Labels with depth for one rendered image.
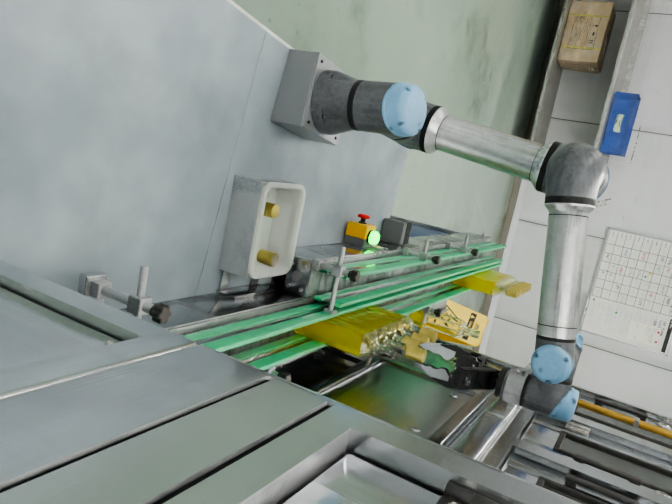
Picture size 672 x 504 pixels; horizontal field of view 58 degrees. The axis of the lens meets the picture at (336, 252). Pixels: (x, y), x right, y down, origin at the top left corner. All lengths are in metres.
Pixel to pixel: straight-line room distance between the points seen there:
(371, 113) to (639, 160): 6.06
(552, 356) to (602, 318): 6.13
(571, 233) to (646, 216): 6.03
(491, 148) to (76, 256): 0.90
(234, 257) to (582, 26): 5.89
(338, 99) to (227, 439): 1.07
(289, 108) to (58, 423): 1.11
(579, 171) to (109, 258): 0.90
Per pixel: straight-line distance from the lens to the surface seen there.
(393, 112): 1.36
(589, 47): 6.88
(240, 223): 1.38
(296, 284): 1.53
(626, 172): 7.30
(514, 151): 1.43
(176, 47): 1.22
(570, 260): 1.26
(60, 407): 0.48
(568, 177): 1.27
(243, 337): 1.22
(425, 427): 1.43
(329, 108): 1.42
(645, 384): 7.50
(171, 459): 0.42
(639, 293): 7.31
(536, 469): 1.51
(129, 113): 1.15
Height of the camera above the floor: 1.60
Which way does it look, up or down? 27 degrees down
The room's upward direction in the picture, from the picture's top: 106 degrees clockwise
